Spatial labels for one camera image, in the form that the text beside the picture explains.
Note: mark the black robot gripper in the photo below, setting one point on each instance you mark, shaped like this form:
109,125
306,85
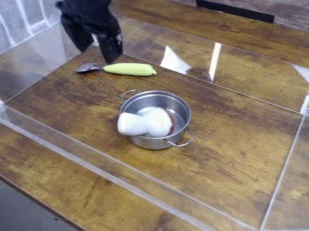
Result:
85,17

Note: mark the silver metal pot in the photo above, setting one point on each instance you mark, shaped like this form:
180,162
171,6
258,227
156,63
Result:
140,101

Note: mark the white and red plush mushroom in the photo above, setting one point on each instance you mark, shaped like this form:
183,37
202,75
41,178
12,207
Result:
154,123

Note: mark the black bar in background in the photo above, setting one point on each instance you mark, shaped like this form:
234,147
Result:
258,16

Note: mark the yellow handled metal spoon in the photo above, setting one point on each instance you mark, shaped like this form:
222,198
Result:
134,69

